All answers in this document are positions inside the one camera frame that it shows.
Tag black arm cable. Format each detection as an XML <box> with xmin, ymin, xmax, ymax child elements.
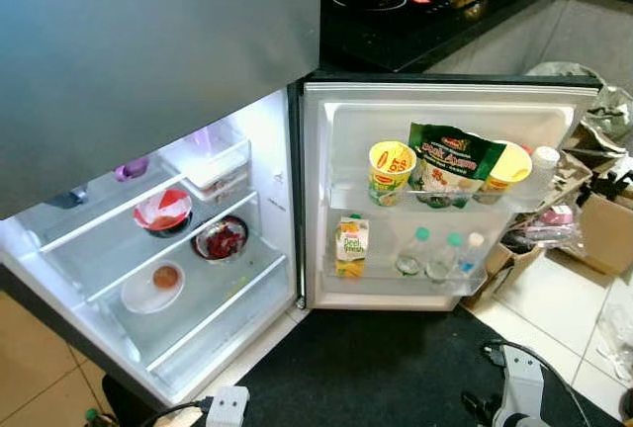
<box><xmin>138</xmin><ymin>399</ymin><xmax>214</xmax><ymax>427</ymax></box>
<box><xmin>480</xmin><ymin>340</ymin><xmax>604</xmax><ymax>427</ymax></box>

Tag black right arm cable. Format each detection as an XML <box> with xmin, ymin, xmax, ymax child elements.
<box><xmin>480</xmin><ymin>340</ymin><xmax>604</xmax><ymax>427</ymax></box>

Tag glass fridge shelf white rail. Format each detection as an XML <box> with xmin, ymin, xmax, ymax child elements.
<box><xmin>20</xmin><ymin>165</ymin><xmax>194</xmax><ymax>250</ymax></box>
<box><xmin>40</xmin><ymin>190</ymin><xmax>263</xmax><ymax>302</ymax></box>
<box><xmin>89</xmin><ymin>249</ymin><xmax>291</xmax><ymax>374</ymax></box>

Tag metal bowl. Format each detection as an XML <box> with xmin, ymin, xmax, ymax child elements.
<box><xmin>191</xmin><ymin>214</ymin><xmax>250</xmax><ymax>263</ymax></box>

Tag white round bowl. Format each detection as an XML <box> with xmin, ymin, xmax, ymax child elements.
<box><xmin>121</xmin><ymin>261</ymin><xmax>186</xmax><ymax>314</ymax></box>

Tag red white bowl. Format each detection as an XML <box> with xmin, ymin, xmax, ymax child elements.
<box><xmin>132</xmin><ymin>188</ymin><xmax>194</xmax><ymax>238</ymax></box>

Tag grey fridge cabinet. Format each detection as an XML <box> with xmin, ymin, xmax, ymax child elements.
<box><xmin>0</xmin><ymin>81</ymin><xmax>306</xmax><ymax>410</ymax></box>

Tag purple cup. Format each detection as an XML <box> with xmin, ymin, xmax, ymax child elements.
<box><xmin>114</xmin><ymin>155</ymin><xmax>151</xmax><ymax>183</ymax></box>

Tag empty clear plastic bag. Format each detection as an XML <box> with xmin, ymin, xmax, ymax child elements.
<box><xmin>593</xmin><ymin>303</ymin><xmax>633</xmax><ymax>388</ymax></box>

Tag orange juice carton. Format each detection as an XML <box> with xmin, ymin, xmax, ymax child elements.
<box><xmin>334</xmin><ymin>214</ymin><xmax>371</xmax><ymax>280</ymax></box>

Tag yellow cup noodles red logo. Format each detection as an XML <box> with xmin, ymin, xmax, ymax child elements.
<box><xmin>368</xmin><ymin>140</ymin><xmax>417</xmax><ymax>208</ymax></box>

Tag green-capped clear water bottle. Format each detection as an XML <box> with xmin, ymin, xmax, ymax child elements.
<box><xmin>427</xmin><ymin>232</ymin><xmax>464</xmax><ymax>283</ymax></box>
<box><xmin>396</xmin><ymin>226</ymin><xmax>433</xmax><ymax>278</ymax></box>

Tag brown egg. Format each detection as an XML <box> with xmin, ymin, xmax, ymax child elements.
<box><xmin>153</xmin><ymin>266</ymin><xmax>180</xmax><ymax>290</ymax></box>

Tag dark blue floor carpet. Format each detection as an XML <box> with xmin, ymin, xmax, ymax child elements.
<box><xmin>104</xmin><ymin>303</ymin><xmax>594</xmax><ymax>427</ymax></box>

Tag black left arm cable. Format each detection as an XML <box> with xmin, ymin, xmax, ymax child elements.
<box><xmin>138</xmin><ymin>399</ymin><xmax>214</xmax><ymax>427</ymax></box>

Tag grey fridge main door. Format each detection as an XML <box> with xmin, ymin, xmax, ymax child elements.
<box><xmin>300</xmin><ymin>73</ymin><xmax>606</xmax><ymax>312</ymax></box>

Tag green instant noodle pack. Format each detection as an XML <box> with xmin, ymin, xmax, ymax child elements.
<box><xmin>407</xmin><ymin>123</ymin><xmax>507</xmax><ymax>209</ymax></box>

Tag white-capped bottle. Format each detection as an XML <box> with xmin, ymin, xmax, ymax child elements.
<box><xmin>524</xmin><ymin>145</ymin><xmax>562</xmax><ymax>201</ymax></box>

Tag clear plastic bag pink contents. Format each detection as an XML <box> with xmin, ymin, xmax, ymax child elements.
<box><xmin>504</xmin><ymin>205</ymin><xmax>585</xmax><ymax>255</ymax></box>

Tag red food pieces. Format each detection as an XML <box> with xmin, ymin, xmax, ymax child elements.
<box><xmin>203</xmin><ymin>227</ymin><xmax>244</xmax><ymax>258</ymax></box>

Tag grey green crumpled bag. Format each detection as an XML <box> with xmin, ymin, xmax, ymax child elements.
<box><xmin>524</xmin><ymin>61</ymin><xmax>633</xmax><ymax>151</ymax></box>

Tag clear fridge door shelf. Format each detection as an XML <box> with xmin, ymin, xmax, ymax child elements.
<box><xmin>321</xmin><ymin>259</ymin><xmax>486</xmax><ymax>298</ymax></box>
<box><xmin>329</xmin><ymin>175</ymin><xmax>550</xmax><ymax>213</ymax></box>

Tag black kitchen countertop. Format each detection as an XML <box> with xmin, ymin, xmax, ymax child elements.
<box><xmin>319</xmin><ymin>0</ymin><xmax>633</xmax><ymax>74</ymax></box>

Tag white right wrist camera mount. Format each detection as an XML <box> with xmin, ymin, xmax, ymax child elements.
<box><xmin>493</xmin><ymin>348</ymin><xmax>551</xmax><ymax>427</ymax></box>

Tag cup noodles plain yellow lid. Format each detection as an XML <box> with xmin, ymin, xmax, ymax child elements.
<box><xmin>473</xmin><ymin>140</ymin><xmax>535</xmax><ymax>206</ymax></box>

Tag grey fridge freezer door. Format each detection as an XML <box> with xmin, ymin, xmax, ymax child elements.
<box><xmin>0</xmin><ymin>0</ymin><xmax>322</xmax><ymax>220</ymax></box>

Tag small brown cardboard box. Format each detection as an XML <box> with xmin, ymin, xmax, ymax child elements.
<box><xmin>463</xmin><ymin>244</ymin><xmax>547</xmax><ymax>309</ymax></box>

